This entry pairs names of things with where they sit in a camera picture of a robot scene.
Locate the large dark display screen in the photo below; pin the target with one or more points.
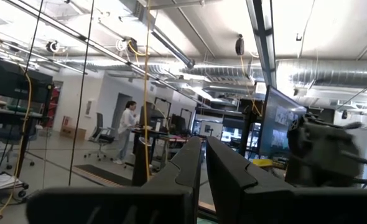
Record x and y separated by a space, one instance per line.
276 124

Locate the black monitor on stand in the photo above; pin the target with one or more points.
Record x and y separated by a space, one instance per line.
9 79

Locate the cardboard box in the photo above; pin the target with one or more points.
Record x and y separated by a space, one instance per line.
73 133

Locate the black floor mat striped edge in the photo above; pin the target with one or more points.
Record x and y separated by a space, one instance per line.
105 175

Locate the black standing desk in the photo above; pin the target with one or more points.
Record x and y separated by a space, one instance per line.
140 161

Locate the low wheeled cart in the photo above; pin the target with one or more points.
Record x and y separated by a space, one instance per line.
3 182

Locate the red storage rack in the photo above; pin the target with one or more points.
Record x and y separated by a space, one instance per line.
54 105

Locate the black overhead frame beam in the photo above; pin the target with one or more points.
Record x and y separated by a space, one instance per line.
264 40

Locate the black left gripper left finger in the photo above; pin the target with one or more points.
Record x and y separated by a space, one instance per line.
158 202

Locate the grey office chair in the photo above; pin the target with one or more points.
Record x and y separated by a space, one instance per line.
100 124

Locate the silver ventilation duct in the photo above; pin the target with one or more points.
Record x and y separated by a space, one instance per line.
332 73

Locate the person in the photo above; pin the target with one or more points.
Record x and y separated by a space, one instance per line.
126 124

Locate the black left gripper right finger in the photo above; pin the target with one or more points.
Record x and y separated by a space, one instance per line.
264 205

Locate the yellow box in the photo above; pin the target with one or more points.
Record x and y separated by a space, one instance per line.
262 162

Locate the long ceiling light bar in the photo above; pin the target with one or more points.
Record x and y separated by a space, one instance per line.
105 51

